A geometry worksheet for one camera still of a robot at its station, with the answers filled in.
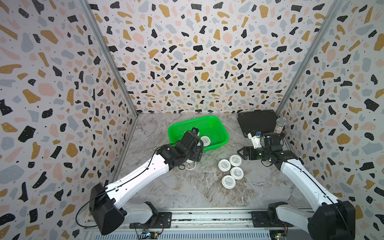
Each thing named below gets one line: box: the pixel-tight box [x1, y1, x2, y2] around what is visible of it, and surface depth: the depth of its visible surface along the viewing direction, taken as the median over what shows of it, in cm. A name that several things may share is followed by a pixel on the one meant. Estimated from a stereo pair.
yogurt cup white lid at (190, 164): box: [185, 159, 197, 170], surface depth 91 cm
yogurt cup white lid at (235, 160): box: [229, 154, 242, 167], surface depth 89 cm
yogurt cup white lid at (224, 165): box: [218, 159, 231, 172], surface depth 88 cm
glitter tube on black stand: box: [273, 117, 288, 137], surface depth 84 cm
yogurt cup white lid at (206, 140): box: [200, 135, 211, 147], surface depth 99 cm
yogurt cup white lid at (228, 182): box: [221, 175, 236, 190], surface depth 81 cm
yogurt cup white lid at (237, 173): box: [230, 166, 244, 180], surface depth 85 cm
